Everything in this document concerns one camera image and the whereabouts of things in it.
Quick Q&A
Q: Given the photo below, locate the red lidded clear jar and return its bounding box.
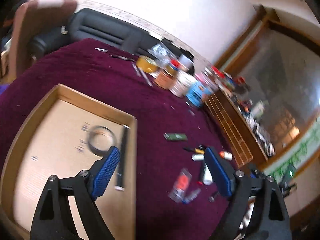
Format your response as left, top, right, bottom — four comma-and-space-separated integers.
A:
204, 66, 225, 93

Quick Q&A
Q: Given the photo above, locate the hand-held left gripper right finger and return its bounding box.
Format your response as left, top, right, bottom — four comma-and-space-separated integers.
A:
204, 146, 293, 240

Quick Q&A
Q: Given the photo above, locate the black leather sofa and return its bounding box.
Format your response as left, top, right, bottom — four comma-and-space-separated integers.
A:
27, 7, 195, 60

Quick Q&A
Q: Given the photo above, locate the blue label clear jar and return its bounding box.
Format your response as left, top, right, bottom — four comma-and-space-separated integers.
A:
185, 74, 213, 108

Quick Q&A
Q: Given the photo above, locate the thin black pen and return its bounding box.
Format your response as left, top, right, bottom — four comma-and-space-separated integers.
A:
109, 54, 135, 62

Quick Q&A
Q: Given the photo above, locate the red lidded gold jar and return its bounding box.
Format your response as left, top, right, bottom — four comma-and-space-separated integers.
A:
164, 58, 182, 75

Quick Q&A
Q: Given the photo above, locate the yellow tape roll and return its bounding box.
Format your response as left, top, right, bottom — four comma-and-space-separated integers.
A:
136, 55, 158, 73

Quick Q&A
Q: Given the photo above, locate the white plastic tub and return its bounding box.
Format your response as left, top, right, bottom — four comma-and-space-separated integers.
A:
169, 70, 198, 98

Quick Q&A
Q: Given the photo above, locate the wooden cabinet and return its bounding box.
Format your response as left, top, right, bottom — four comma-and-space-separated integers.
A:
204, 80, 275, 168

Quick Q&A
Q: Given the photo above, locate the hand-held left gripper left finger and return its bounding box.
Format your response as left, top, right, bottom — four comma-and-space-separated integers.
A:
30, 146, 120, 240

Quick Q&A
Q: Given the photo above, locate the shallow cardboard box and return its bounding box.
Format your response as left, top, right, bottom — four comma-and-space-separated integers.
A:
0, 84, 138, 240

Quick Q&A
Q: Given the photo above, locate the clutter of small items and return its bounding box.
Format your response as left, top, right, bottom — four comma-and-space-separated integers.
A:
215, 71, 275, 157

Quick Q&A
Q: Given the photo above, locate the bamboo print panel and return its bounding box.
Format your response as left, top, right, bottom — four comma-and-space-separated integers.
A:
262, 122, 320, 180

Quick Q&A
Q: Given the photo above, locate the brown armchair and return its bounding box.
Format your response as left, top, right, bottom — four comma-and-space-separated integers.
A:
7, 0, 79, 80

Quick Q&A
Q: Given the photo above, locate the small green box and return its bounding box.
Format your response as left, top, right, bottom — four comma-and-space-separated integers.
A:
163, 132, 188, 142

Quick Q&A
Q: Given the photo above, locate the pink blister pack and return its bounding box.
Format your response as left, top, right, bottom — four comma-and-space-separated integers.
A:
168, 168, 193, 202

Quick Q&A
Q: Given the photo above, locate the white cylindrical tube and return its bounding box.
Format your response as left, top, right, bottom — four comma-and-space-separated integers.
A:
203, 164, 213, 186

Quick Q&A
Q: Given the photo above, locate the clear plastic bag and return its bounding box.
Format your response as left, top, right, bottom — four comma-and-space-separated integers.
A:
147, 43, 173, 63

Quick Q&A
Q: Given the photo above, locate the black pen with yellow band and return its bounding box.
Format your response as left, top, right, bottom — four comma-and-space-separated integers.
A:
183, 145, 207, 155

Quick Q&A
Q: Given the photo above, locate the clear pen with blue tip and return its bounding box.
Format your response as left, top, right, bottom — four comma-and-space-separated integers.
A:
182, 189, 202, 203

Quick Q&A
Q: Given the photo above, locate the black marker with white end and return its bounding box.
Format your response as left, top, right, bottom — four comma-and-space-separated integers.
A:
114, 126, 130, 192

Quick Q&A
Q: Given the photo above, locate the orange jar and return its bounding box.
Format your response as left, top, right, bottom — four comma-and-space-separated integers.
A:
154, 67, 175, 90

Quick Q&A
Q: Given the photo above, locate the black tape roll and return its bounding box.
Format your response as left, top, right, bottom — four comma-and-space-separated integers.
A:
86, 126, 118, 155

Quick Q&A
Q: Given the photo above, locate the maroon tablecloth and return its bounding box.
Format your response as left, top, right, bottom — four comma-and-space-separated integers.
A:
0, 38, 240, 240

